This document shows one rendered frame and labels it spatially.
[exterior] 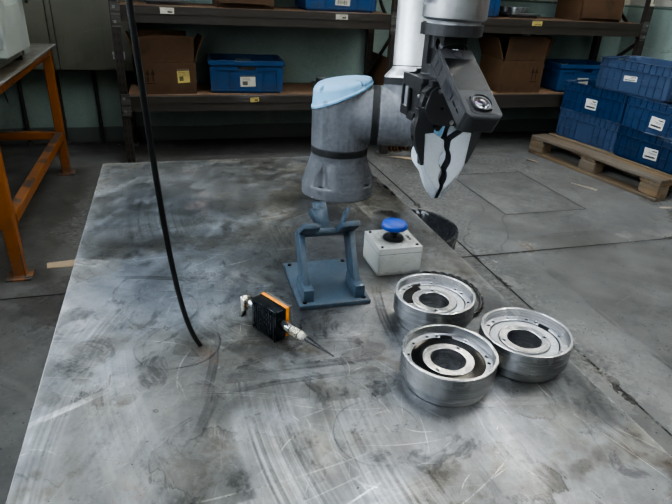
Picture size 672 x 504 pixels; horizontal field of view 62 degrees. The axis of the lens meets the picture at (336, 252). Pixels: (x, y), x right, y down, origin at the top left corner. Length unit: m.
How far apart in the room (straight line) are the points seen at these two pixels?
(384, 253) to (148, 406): 0.40
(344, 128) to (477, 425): 0.66
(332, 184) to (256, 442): 0.65
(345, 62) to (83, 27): 1.94
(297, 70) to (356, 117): 3.59
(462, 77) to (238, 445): 0.45
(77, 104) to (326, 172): 3.66
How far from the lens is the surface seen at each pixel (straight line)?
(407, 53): 1.10
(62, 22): 4.33
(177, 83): 4.05
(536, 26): 4.76
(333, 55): 4.72
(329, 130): 1.09
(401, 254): 0.84
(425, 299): 0.76
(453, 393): 0.60
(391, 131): 1.09
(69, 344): 0.73
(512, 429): 0.62
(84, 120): 4.66
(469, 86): 0.65
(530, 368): 0.66
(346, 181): 1.11
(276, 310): 0.67
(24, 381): 2.08
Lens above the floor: 1.20
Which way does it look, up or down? 26 degrees down
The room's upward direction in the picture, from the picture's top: 3 degrees clockwise
